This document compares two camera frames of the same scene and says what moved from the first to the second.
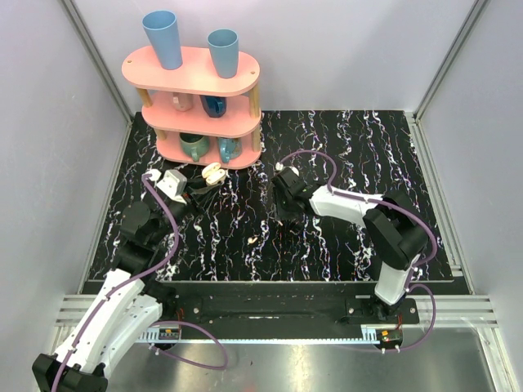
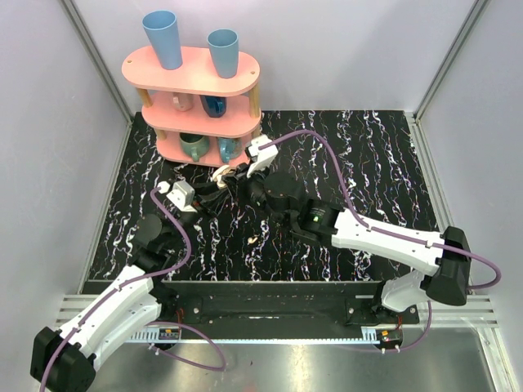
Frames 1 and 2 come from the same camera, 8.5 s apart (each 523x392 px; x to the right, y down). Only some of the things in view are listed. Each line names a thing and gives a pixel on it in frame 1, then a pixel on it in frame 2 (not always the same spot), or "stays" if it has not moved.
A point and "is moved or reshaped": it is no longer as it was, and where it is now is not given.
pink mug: [182, 101] stays
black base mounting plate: [288, 310] stays
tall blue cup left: [161, 28] stays
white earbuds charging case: [212, 173] is moved or reshaped
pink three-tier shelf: [201, 119] stays
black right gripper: [280, 212] -> [243, 181]
